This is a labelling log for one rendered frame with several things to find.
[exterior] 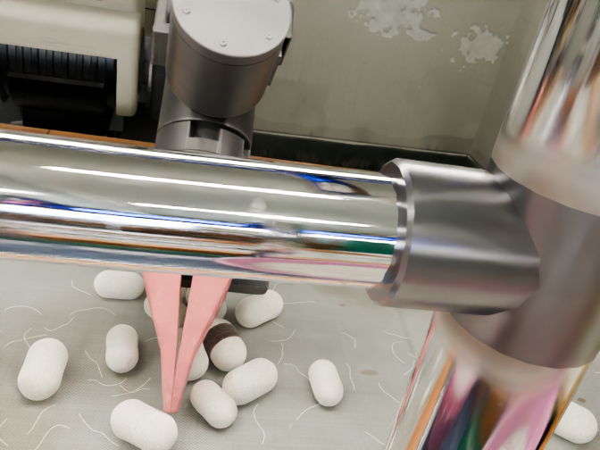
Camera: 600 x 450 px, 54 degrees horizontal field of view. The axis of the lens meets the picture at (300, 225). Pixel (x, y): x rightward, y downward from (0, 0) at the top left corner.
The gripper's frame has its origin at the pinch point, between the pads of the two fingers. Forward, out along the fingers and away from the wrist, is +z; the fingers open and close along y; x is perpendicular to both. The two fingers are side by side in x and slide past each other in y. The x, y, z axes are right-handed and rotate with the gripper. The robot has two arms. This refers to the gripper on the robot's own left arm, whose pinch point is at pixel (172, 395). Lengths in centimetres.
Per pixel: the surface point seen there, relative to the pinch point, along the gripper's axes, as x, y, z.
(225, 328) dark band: 3.5, 2.6, -4.4
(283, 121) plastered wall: 183, 29, -124
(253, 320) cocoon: 5.7, 4.4, -5.5
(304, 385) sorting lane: 3.9, 7.7, -1.4
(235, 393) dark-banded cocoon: 1.2, 3.3, -0.4
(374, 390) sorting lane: 3.9, 12.2, -1.4
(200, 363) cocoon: 2.2, 1.3, -2.0
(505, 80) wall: 158, 117, -145
